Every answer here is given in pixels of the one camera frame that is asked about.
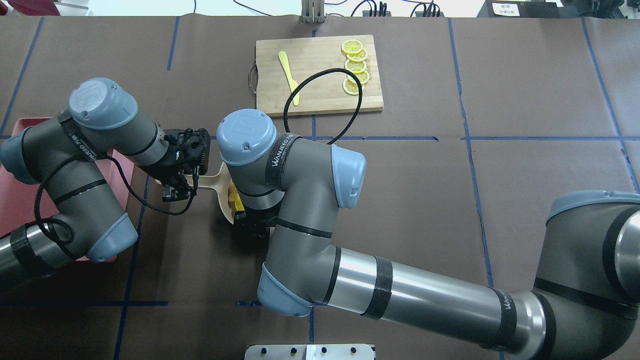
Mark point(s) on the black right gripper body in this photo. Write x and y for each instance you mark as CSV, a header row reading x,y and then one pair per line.
x,y
252,226

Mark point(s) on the yellow-green plastic knife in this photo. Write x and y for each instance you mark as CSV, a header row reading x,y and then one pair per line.
x,y
285,63

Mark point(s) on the lemon slice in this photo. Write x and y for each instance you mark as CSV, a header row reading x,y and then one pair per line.
x,y
351,46
350,88
359,57
356,67
362,76

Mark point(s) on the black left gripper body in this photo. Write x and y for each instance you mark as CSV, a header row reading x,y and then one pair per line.
x,y
172,176

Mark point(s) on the yellow corn cob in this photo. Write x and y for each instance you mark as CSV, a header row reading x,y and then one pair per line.
x,y
233,199

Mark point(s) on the pink plastic bin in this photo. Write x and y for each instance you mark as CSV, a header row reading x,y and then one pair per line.
x,y
17,204

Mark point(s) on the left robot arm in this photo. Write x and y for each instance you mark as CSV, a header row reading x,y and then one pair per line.
x,y
76,213

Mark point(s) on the metal base plate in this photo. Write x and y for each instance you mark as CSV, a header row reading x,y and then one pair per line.
x,y
332,351

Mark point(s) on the beige plastic dustpan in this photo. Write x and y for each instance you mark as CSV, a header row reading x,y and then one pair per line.
x,y
220,183

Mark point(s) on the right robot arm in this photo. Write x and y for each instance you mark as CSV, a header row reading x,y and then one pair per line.
x,y
583,304

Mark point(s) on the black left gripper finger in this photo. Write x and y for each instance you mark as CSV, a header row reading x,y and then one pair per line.
x,y
176,194

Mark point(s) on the aluminium frame post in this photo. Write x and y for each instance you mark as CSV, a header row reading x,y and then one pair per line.
x,y
313,11

